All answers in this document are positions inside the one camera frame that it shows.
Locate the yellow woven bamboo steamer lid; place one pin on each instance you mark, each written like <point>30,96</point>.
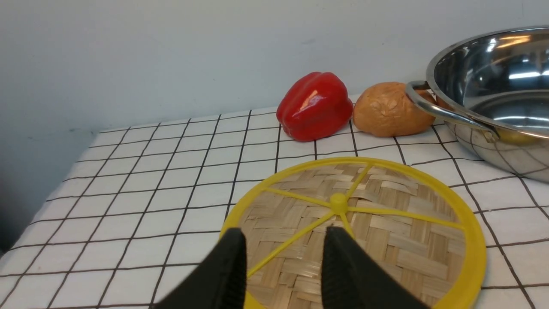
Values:
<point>412,225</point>

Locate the red bell pepper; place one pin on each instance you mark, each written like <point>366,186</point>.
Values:
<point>315,107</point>

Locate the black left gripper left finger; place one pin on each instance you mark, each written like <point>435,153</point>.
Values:
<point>219,282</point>

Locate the stainless steel pot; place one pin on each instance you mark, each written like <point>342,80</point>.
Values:
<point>492,91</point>

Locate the brown potato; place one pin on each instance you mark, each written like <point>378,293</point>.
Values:
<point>384,110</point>

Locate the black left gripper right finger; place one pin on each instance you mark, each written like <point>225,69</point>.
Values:
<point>353,280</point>

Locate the white black grid tablecloth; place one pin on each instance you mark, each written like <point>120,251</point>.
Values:
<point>143,205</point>

